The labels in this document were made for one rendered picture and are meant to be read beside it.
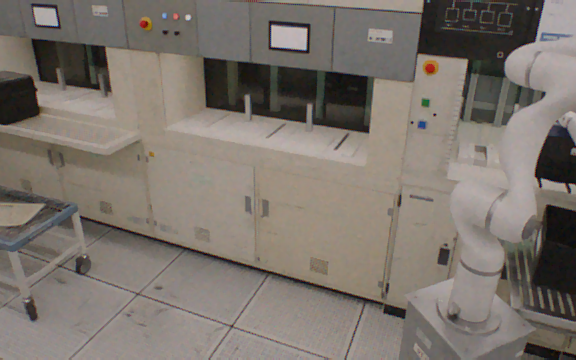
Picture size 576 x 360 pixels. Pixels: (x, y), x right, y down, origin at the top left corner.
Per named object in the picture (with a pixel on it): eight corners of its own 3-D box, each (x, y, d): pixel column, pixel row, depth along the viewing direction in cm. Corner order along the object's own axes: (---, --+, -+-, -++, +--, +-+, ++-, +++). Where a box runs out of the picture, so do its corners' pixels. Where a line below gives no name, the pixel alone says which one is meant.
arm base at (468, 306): (466, 343, 118) (480, 292, 111) (424, 299, 134) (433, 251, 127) (514, 322, 126) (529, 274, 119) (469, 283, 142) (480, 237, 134)
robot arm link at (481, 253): (486, 282, 115) (506, 207, 105) (432, 248, 128) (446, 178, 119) (510, 265, 122) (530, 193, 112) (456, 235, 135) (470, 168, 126)
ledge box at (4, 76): (-29, 119, 254) (-42, 77, 244) (15, 107, 278) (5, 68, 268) (2, 127, 244) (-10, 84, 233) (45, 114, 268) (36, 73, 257)
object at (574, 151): (521, 184, 167) (541, 108, 154) (517, 164, 185) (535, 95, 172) (589, 197, 160) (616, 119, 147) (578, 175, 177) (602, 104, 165)
